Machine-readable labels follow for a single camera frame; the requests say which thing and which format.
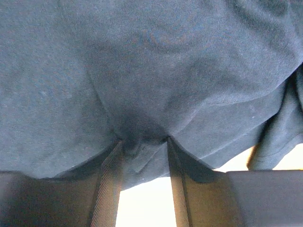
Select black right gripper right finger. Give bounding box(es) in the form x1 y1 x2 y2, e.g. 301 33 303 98
167 138 303 227

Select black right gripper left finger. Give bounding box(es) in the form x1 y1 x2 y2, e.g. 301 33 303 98
0 141 123 227

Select black t shirt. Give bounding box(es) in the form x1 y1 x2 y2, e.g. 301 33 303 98
0 0 303 189

